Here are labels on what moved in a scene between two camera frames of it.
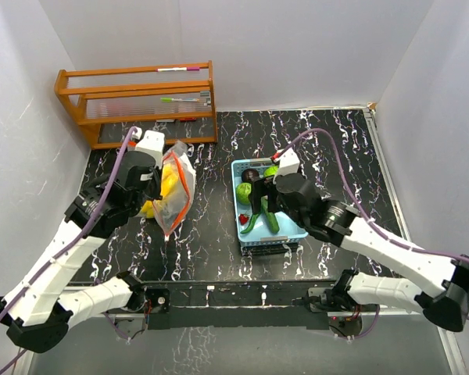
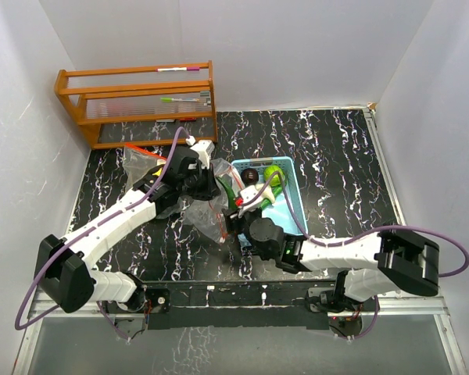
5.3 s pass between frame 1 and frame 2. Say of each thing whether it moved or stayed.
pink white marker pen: stayed
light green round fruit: stayed
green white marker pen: stayed
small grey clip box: stayed
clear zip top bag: moved
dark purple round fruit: stayed
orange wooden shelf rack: stayed
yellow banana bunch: moved
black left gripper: moved
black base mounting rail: stayed
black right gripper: moved
